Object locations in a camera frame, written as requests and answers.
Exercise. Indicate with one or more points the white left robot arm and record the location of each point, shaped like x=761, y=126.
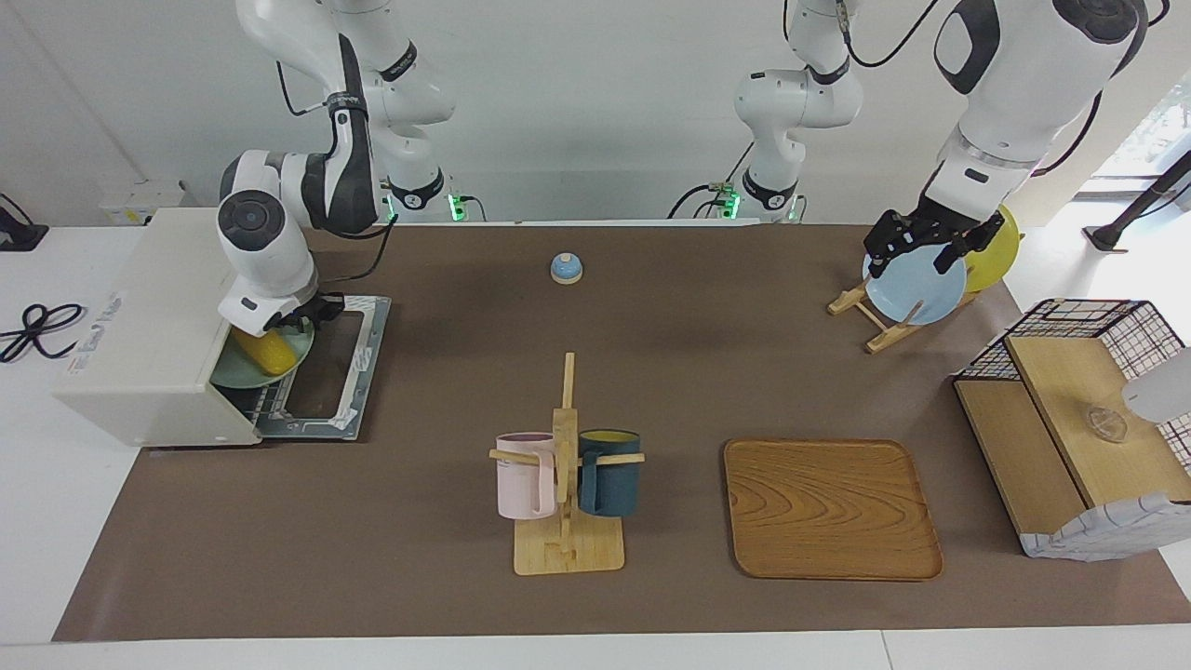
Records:
x=1014, y=102

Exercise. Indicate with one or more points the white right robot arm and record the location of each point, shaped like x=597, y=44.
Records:
x=270, y=233

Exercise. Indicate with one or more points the brown table mat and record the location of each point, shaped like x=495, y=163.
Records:
x=419, y=558

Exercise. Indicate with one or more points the black clamp base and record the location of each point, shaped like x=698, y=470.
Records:
x=19, y=234

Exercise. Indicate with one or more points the pink mug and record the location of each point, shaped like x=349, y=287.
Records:
x=523, y=479

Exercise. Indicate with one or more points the yellow corn cob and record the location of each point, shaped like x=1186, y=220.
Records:
x=265, y=352

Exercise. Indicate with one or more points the dark teal mug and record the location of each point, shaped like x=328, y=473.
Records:
x=609, y=484

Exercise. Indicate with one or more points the pale green plate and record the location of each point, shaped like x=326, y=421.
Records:
x=237, y=374

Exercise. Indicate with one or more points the yellow plate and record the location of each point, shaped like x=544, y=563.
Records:
x=996, y=256

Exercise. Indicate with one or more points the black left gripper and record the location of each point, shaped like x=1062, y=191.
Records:
x=916, y=233

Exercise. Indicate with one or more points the small blue call bell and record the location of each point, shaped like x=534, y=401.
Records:
x=567, y=270

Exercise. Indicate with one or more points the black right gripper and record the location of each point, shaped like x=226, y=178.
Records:
x=321, y=305

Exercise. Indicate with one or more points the white toaster oven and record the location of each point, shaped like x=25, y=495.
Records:
x=149, y=354

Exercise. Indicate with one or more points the wooden mug tree stand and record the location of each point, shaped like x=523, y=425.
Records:
x=568, y=554

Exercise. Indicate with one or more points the wooden plate rack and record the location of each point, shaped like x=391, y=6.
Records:
x=884, y=340

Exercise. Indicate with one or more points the wooden serving tray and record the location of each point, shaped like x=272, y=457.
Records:
x=819, y=530

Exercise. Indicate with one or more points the white rounded object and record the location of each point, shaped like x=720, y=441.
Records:
x=1163, y=386

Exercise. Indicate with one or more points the white checkered cloth liner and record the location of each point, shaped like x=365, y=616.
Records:
x=1117, y=535

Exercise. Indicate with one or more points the black stand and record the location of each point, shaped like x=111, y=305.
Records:
x=1144, y=200

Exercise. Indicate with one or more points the white wall box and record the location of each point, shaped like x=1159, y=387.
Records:
x=140, y=200

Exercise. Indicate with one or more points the wooden stepped shelf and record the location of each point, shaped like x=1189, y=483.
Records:
x=1070, y=391

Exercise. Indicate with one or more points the clear glass cup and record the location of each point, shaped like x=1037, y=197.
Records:
x=1105, y=424

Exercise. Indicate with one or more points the light blue plate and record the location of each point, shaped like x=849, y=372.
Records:
x=916, y=293

